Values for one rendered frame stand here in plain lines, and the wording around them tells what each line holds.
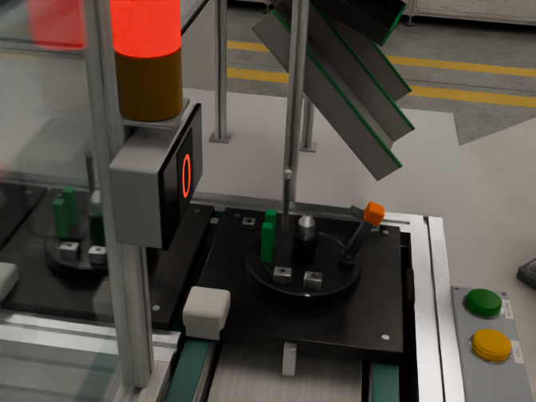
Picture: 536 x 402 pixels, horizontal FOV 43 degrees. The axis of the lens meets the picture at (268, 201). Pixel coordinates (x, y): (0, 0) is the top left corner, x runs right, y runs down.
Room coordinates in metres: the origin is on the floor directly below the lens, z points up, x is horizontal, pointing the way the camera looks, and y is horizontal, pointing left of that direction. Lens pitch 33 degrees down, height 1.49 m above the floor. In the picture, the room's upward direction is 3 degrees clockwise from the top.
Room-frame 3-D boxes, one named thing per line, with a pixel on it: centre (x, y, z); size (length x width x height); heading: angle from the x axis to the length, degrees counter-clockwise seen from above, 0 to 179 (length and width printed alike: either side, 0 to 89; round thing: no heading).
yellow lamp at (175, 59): (0.48, 0.09, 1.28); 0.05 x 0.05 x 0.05
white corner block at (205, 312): (0.57, 0.06, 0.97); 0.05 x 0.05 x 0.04; 83
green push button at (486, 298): (0.62, -0.26, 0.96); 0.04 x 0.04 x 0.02
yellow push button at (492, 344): (0.55, -0.25, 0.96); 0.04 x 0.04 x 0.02
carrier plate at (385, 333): (0.66, -0.05, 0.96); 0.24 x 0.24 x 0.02; 83
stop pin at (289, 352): (0.53, -0.03, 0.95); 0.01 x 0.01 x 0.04; 83
